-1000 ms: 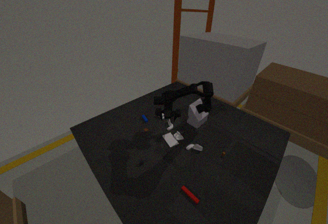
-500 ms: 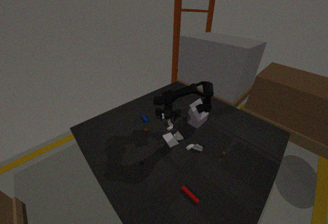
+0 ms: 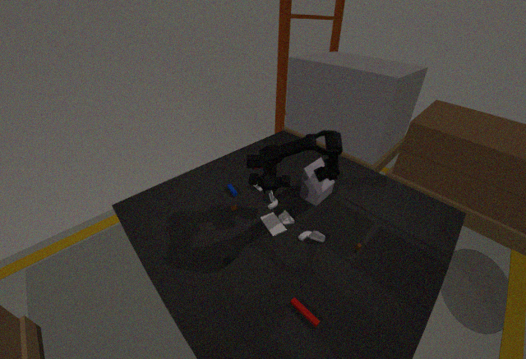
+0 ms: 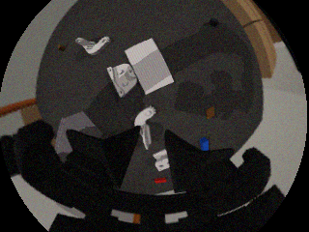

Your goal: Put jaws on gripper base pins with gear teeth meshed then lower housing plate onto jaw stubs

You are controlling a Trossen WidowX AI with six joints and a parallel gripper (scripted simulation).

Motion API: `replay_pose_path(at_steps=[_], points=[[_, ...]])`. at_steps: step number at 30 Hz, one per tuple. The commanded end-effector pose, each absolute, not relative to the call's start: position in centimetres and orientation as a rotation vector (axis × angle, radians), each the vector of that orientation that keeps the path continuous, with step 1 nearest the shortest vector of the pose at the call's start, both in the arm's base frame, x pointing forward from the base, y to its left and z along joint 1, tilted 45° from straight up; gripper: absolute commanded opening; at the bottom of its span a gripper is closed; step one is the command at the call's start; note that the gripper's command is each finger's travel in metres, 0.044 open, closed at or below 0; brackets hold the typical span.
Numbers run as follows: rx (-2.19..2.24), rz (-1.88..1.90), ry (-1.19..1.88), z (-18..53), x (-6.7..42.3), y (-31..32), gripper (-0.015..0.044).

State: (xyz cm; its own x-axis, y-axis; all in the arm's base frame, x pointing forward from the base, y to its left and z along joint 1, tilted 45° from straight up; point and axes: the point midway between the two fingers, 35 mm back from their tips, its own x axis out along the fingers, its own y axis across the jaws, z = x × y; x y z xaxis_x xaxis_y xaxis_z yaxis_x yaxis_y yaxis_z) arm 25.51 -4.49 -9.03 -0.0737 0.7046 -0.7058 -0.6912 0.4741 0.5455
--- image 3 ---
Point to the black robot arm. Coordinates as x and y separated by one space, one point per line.
273 154

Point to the blue rectangular block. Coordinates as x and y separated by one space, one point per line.
232 190

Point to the dark red flat bar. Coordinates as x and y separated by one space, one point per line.
305 312

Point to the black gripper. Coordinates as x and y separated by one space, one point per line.
284 181

